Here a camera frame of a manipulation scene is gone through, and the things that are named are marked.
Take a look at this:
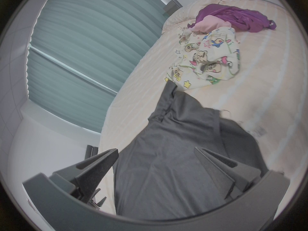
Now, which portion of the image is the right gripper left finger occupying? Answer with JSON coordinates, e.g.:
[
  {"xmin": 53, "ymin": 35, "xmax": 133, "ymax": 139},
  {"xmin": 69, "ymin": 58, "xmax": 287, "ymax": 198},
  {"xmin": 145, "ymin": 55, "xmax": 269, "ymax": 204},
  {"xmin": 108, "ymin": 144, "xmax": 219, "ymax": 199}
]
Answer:
[{"xmin": 52, "ymin": 148, "xmax": 119, "ymax": 200}]

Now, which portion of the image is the white printed pyjama garment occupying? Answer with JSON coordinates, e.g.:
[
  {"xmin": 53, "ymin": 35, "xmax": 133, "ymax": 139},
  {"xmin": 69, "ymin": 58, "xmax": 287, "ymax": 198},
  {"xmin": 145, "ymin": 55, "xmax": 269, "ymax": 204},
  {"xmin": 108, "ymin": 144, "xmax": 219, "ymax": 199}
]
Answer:
[{"xmin": 165, "ymin": 26, "xmax": 242, "ymax": 90}]

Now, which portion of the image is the bed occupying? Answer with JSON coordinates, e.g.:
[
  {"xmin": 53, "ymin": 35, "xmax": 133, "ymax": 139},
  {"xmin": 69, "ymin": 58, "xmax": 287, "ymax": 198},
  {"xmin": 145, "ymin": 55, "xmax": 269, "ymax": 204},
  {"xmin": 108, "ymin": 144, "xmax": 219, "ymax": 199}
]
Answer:
[{"xmin": 99, "ymin": 0, "xmax": 308, "ymax": 216}]

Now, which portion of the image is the purple satin garment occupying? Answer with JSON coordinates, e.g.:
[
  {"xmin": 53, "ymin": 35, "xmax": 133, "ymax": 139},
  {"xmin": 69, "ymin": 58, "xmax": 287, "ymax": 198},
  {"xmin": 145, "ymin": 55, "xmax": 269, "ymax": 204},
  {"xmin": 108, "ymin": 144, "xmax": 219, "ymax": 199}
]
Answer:
[{"xmin": 188, "ymin": 4, "xmax": 277, "ymax": 33}]

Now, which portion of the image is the grey bedside table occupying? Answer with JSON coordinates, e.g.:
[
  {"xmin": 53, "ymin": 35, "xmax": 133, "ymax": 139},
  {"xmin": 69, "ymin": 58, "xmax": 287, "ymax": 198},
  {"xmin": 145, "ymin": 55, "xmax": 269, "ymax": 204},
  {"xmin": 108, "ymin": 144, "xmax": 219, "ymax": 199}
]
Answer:
[{"xmin": 164, "ymin": 0, "xmax": 180, "ymax": 15}]

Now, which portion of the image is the pink garment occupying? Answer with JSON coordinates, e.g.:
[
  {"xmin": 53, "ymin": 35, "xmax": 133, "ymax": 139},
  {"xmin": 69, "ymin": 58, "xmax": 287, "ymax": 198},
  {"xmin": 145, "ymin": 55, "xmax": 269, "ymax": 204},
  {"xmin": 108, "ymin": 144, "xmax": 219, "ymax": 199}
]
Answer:
[{"xmin": 188, "ymin": 15, "xmax": 231, "ymax": 34}]

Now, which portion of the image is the pale pink pillow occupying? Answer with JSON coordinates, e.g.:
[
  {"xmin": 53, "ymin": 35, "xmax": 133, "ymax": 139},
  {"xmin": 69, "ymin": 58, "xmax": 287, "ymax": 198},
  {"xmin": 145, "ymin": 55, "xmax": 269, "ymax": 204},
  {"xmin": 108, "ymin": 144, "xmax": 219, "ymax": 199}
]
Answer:
[{"xmin": 162, "ymin": 0, "xmax": 225, "ymax": 34}]

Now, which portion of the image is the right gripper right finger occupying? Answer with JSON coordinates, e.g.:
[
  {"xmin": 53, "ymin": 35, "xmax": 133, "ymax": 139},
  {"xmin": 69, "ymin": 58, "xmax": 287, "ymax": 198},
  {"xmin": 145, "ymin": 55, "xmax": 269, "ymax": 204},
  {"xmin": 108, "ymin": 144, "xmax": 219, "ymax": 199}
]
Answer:
[{"xmin": 194, "ymin": 147, "xmax": 262, "ymax": 200}]

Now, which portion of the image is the blue-green curtain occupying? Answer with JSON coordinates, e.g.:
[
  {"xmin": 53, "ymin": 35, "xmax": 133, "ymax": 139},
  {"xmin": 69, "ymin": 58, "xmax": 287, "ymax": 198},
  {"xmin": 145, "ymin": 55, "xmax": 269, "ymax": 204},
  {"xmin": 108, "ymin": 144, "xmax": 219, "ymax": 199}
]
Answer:
[
  {"xmin": 25, "ymin": 48, "xmax": 118, "ymax": 133},
  {"xmin": 29, "ymin": 0, "xmax": 169, "ymax": 93}
]

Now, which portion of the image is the black garment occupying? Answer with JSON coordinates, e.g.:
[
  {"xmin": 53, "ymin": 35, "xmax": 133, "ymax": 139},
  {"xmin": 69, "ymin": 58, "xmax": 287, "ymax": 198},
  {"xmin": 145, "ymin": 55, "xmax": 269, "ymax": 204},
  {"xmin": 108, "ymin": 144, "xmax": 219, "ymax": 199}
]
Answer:
[{"xmin": 112, "ymin": 81, "xmax": 269, "ymax": 221}]

